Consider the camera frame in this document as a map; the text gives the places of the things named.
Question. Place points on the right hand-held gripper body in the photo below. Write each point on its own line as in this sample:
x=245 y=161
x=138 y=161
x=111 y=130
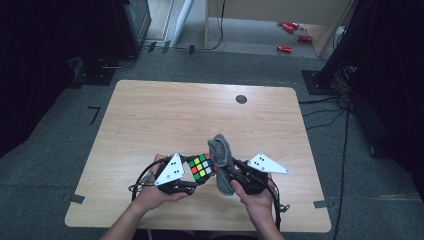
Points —
x=263 y=166

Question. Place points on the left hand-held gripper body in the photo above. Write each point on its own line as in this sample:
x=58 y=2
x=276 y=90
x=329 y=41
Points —
x=171 y=171

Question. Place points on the multicoloured puzzle cube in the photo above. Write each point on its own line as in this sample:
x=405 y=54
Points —
x=201 y=167

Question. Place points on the grey fuzzy cloth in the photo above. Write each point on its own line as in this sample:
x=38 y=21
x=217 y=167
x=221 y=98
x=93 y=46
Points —
x=221 y=156

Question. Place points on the person's left hand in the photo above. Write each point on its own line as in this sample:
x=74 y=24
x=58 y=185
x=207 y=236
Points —
x=150 y=198

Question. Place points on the person's right hand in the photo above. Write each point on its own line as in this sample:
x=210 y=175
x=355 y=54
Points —
x=260 y=205

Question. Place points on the dark round table grommet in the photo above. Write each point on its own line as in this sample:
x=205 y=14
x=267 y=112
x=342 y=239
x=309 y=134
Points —
x=241 y=99

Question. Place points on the grey floor tape strip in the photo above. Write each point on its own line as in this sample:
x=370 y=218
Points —
x=75 y=198
x=320 y=203

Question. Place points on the black floor tape corner mark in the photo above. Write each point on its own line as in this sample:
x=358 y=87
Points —
x=95 y=113

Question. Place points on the black floor tape strip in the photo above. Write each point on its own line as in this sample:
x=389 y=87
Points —
x=152 y=46
x=166 y=47
x=191 y=49

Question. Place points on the red can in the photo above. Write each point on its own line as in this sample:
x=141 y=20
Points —
x=305 y=38
x=288 y=28
x=284 y=49
x=295 y=25

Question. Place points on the white panel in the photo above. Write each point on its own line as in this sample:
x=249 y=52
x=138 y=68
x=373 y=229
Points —
x=183 y=20

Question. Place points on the black cabinet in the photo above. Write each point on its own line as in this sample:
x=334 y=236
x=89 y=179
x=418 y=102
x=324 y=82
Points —
x=133 y=26

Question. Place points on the black stand base plate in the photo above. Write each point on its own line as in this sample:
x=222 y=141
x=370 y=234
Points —
x=95 y=75
x=316 y=83

